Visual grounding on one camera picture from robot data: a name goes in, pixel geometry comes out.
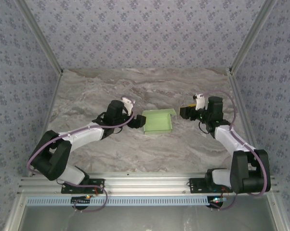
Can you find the green plastic tray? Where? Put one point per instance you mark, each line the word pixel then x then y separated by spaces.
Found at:
pixel 157 121

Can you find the grey metal sheet panel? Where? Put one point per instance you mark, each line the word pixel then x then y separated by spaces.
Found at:
pixel 145 219

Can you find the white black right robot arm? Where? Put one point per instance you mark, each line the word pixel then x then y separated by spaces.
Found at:
pixel 248 168

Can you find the aluminium cross rail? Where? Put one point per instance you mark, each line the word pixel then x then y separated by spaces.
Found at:
pixel 145 183

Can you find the aluminium frame post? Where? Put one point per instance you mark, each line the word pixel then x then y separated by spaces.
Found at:
pixel 41 38
pixel 251 38

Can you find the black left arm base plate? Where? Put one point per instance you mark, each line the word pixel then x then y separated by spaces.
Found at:
pixel 96 186

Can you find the small black electronics board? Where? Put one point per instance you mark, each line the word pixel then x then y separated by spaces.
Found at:
pixel 81 200
pixel 216 200

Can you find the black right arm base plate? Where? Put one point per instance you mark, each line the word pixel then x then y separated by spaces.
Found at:
pixel 195 185

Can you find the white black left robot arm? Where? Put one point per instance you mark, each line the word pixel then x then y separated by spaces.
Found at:
pixel 56 154

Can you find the aluminium side rail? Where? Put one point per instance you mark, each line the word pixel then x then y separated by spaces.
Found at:
pixel 243 115
pixel 49 108

